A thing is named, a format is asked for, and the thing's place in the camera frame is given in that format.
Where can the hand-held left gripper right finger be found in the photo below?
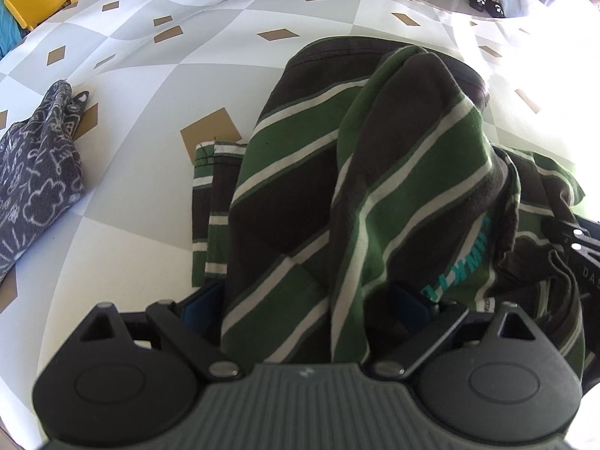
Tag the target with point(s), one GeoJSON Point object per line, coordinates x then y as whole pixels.
{"type": "Point", "coordinates": [412, 307]}

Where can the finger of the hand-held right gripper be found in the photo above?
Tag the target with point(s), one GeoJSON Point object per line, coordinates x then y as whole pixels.
{"type": "Point", "coordinates": [576, 239]}

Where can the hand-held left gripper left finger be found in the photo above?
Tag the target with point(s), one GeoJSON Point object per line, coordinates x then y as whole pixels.
{"type": "Point", "coordinates": [201, 307]}

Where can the green brown striped shirt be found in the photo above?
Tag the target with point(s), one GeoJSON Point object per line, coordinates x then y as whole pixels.
{"type": "Point", "coordinates": [304, 197]}

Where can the dark grey doodle-print fleece garment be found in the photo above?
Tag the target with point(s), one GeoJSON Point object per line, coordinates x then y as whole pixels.
{"type": "Point", "coordinates": [37, 187]}

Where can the black slipper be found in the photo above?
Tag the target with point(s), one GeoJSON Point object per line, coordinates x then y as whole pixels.
{"type": "Point", "coordinates": [496, 8]}
{"type": "Point", "coordinates": [478, 1]}

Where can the blue cartoon pillow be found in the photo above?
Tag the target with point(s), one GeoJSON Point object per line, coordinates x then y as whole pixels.
{"type": "Point", "coordinates": [8, 33]}

